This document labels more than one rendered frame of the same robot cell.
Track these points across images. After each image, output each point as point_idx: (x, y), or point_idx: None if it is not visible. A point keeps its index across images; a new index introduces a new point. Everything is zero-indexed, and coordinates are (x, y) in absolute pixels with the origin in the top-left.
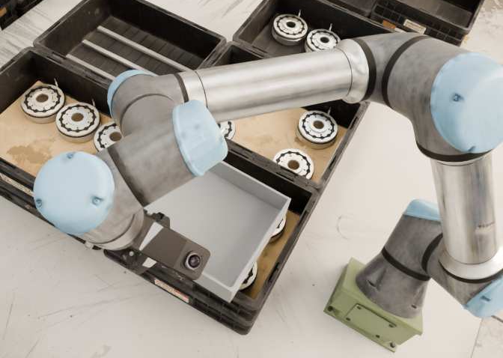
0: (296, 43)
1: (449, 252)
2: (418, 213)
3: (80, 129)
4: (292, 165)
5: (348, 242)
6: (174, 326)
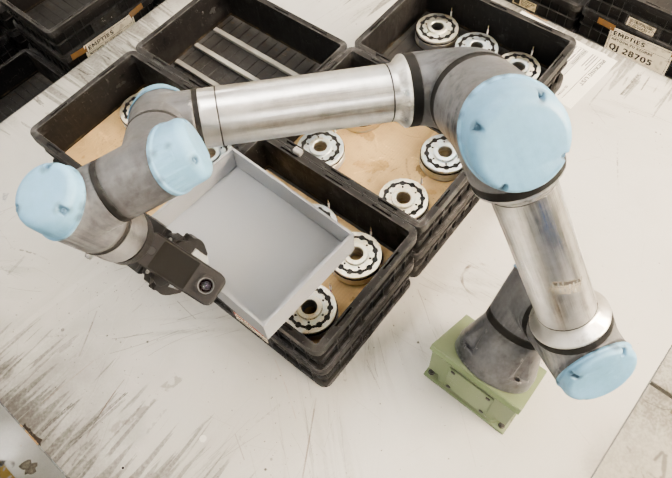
0: None
1: (535, 313)
2: None
3: None
4: (404, 198)
5: (472, 297)
6: (251, 366)
